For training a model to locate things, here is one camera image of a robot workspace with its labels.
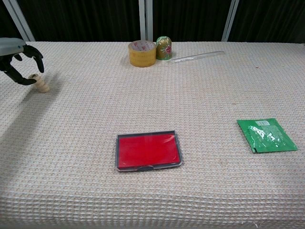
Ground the clear plastic ruler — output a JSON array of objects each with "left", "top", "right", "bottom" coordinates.
[{"left": 170, "top": 50, "right": 225, "bottom": 63}]

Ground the yellow packing tape roll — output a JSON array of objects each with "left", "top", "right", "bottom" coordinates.
[{"left": 128, "top": 40, "right": 157, "bottom": 68}]

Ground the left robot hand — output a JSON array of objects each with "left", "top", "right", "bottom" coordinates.
[{"left": 0, "top": 37, "right": 45, "bottom": 86}]

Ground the green foil sachet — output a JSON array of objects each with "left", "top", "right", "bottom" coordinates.
[{"left": 236, "top": 118, "right": 298, "bottom": 154}]

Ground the red ink pad case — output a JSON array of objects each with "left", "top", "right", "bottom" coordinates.
[{"left": 115, "top": 130, "right": 184, "bottom": 172}]

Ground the beige waffle tablecloth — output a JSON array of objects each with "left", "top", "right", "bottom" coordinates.
[{"left": 0, "top": 41, "right": 305, "bottom": 229}]

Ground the grey partition frame post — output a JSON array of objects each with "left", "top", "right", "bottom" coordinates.
[
  {"left": 138, "top": 0, "right": 153, "bottom": 42},
  {"left": 221, "top": 0, "right": 240, "bottom": 42},
  {"left": 1, "top": 0, "right": 36, "bottom": 42}
]

